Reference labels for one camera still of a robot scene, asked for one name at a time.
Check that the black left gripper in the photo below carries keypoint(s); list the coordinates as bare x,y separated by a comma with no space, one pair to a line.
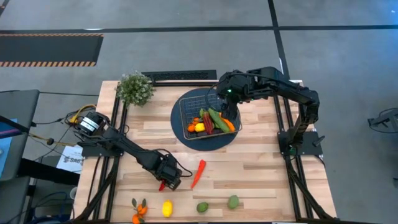
166,168

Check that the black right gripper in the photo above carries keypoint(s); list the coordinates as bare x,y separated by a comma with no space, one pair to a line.
233,87

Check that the bright red pepper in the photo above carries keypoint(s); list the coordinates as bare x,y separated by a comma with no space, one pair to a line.
162,186

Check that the orange pepper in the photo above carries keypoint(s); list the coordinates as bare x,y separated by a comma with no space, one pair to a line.
230,125

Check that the long green cucumber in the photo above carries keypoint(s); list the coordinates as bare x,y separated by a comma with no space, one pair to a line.
219,120

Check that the yellow lemon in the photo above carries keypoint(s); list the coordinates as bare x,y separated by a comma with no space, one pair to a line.
200,127
167,209

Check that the dark red chili pepper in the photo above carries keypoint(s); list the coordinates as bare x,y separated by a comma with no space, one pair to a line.
207,124

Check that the orange-red carrot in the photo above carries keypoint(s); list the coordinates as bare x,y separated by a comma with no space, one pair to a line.
199,172

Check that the green lime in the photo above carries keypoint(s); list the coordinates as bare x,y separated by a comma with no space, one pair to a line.
202,207

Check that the orange tangerine cluster with leaves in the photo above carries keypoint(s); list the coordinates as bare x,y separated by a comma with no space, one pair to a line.
142,210
191,127

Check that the pale green avocado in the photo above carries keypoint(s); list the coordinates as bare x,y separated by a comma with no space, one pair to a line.
233,202

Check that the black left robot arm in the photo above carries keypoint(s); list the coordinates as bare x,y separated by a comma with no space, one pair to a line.
124,146

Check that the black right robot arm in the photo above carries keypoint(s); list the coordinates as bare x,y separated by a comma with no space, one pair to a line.
298,93

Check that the dark blue round mat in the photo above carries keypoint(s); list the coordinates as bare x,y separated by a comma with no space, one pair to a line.
202,145

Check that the black floor vent grate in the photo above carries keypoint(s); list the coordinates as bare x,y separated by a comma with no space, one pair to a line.
180,75

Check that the small potted green plant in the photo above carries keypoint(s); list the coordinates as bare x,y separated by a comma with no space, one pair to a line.
135,90

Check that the white printed paper sheet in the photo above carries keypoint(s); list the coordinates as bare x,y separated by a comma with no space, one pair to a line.
70,161

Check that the black crossbeam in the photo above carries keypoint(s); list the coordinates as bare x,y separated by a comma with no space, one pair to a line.
46,171

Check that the black chair base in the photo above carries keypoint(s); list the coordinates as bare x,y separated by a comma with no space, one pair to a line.
384,119

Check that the grey side desk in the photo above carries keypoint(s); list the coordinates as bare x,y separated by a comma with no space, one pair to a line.
12,199

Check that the black slanted bar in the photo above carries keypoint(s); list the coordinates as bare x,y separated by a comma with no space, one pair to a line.
12,123

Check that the blue sheet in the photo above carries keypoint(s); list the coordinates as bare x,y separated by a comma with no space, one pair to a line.
4,146

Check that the black hazard-striped floor mat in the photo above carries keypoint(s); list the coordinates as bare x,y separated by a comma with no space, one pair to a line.
46,49

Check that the black aluminium table frame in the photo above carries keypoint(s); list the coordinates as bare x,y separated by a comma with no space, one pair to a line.
186,83

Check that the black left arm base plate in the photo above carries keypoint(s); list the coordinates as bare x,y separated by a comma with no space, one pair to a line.
93,152

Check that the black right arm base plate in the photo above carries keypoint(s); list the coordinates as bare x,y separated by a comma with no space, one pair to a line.
311,146

